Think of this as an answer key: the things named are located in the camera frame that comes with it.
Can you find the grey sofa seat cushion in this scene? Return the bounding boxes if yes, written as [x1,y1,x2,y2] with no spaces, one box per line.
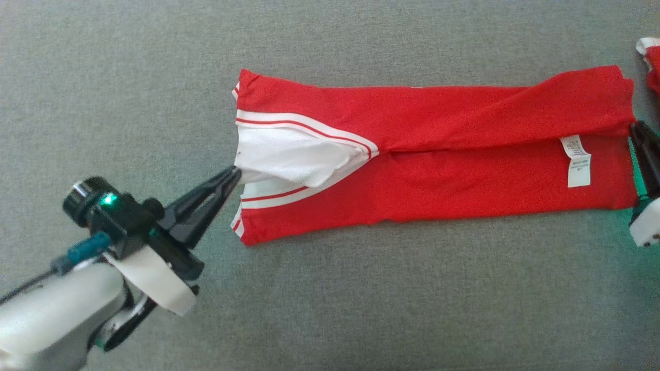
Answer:
[0,0,660,371]

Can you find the red shorts with white trim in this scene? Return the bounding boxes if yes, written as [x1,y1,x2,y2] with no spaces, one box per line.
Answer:
[635,37,660,96]

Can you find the red white basketball jersey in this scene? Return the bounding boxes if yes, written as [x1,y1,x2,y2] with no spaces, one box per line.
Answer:
[230,64,640,246]

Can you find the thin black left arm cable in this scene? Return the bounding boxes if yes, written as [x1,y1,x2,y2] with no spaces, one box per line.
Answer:
[0,232,111,306]

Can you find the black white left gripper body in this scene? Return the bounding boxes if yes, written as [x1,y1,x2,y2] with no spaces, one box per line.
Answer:
[62,176,205,317]

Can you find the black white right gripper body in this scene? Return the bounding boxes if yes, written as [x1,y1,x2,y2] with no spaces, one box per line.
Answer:
[629,192,660,248]

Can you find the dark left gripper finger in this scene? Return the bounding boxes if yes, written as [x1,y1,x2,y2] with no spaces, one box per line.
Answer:
[155,166,242,223]
[168,175,243,249]

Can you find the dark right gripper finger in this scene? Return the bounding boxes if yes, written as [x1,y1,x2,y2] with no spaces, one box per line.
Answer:
[630,121,651,197]
[641,124,660,195]

